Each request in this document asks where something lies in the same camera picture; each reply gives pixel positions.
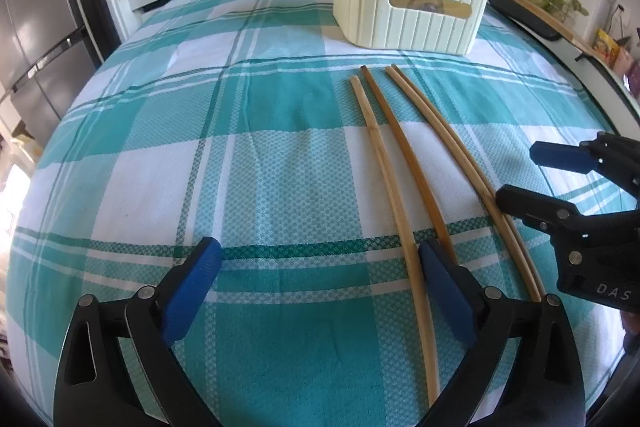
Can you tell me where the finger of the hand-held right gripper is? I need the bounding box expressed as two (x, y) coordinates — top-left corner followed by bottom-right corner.
(495, 184), (590, 254)
(530, 132), (640, 196)

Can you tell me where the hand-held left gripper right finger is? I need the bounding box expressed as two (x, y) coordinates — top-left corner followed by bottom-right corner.
(419, 239), (586, 427)

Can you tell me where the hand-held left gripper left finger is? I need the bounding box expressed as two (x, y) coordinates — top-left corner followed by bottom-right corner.
(52, 237), (236, 427)

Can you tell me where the bamboo chopstick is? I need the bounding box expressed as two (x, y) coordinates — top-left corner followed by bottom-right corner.
(360, 65), (460, 265)
(391, 64), (548, 302)
(350, 76), (441, 408)
(384, 67), (540, 304)

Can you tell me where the person's right hand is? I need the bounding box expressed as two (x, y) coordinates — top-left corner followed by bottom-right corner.
(620, 309), (640, 358)

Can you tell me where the black tray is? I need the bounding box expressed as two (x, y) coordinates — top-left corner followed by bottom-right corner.
(487, 0), (563, 42)

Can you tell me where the white knife block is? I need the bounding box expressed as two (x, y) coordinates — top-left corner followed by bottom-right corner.
(570, 0), (613, 40)

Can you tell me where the teal plaid tablecloth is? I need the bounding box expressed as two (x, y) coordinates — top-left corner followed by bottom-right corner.
(5, 0), (623, 427)

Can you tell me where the grey refrigerator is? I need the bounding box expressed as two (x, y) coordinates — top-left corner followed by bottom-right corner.
(0, 0), (108, 108)

